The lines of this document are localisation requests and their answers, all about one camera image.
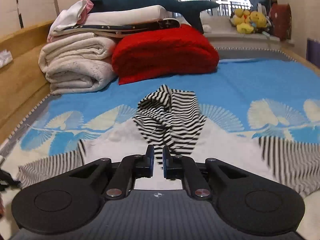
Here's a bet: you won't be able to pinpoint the striped white hooded garment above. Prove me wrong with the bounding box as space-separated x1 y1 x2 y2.
18 85 319 197

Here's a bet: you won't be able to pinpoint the pink white folded clothes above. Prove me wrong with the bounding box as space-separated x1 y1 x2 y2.
47 0 93 42

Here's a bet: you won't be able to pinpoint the wooden bed headboard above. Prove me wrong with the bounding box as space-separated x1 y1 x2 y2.
1 21 52 142

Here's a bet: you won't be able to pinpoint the cream folded blanket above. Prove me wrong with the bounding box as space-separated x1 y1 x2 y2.
39 33 117 95

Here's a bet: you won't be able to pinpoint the red folded blanket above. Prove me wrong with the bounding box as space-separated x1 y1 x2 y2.
112 24 220 85

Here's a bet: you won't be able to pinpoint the blue white patterned bedspread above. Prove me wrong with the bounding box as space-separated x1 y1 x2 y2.
2 49 319 176

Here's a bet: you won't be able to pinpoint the crumpled plastic wrapper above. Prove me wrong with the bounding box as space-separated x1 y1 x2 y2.
0 49 13 68

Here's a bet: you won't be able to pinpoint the white folded cloth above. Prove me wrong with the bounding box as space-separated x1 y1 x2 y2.
53 4 173 33

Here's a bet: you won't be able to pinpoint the teal shark plush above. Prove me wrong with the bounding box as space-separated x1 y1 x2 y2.
90 0 219 33

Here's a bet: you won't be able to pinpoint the yellow plush toys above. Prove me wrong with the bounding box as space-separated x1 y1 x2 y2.
229 8 271 34

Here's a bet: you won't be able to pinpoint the purple box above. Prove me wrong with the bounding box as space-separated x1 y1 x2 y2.
306 38 320 68

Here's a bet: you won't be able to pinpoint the dark red bag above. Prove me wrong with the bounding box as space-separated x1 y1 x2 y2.
269 3 292 41

